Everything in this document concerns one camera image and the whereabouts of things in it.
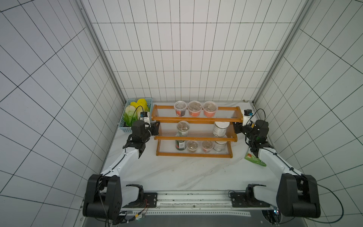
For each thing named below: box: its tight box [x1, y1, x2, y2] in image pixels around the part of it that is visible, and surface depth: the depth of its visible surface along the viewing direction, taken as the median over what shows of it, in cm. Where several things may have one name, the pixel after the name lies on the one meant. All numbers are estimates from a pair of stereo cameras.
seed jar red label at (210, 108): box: [202, 100, 218, 118], surface depth 73 cm
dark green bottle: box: [175, 139, 187, 151], surface depth 85 cm
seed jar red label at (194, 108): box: [187, 100, 203, 117], surface depth 73 cm
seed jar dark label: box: [173, 100, 188, 117], surface depth 72 cm
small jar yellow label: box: [186, 139, 199, 153], surface depth 87 cm
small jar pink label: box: [201, 140, 215, 153], surface depth 87 cm
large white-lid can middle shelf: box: [212, 121, 231, 138], surface depth 77 cm
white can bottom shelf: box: [213, 140, 227, 152], surface depth 85 cm
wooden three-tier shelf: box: [150, 104, 244, 159], surface depth 82 cm
